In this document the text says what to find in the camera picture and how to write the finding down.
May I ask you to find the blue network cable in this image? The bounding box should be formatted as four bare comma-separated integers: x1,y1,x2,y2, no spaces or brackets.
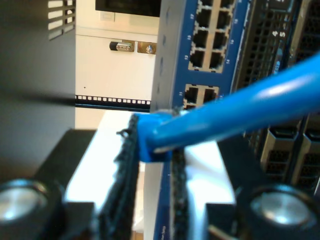
136,51,320,165

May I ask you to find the dark grey vented panel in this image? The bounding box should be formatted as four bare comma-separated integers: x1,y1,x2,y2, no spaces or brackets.
0,0,76,181

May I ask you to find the brass lock plate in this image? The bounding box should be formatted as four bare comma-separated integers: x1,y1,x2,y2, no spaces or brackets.
136,41,158,55

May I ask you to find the black rack server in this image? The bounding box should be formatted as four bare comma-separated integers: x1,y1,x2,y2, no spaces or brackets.
231,0,320,198

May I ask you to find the black rack frame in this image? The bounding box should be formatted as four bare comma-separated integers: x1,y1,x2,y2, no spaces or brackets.
74,94,152,109

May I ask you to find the silver door handle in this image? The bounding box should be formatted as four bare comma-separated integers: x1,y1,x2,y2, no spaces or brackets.
109,40,136,53

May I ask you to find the blue network switch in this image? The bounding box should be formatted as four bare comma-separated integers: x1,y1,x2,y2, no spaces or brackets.
149,0,252,240

